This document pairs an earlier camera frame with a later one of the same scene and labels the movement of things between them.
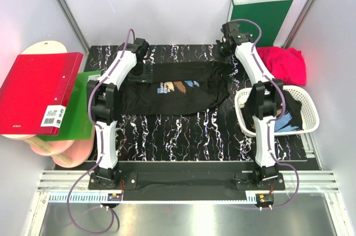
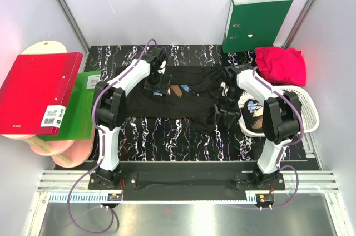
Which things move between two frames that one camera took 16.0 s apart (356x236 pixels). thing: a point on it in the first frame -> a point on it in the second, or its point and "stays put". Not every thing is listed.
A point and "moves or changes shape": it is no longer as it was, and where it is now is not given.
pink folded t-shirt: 287,64 stays put
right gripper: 222,49 -> 223,108
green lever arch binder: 270,11 stays put
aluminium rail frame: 60,188 stays put
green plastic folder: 75,123 stays put
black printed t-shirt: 177,88 moves or changes shape
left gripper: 140,75 -> 157,86
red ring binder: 35,92 stays put
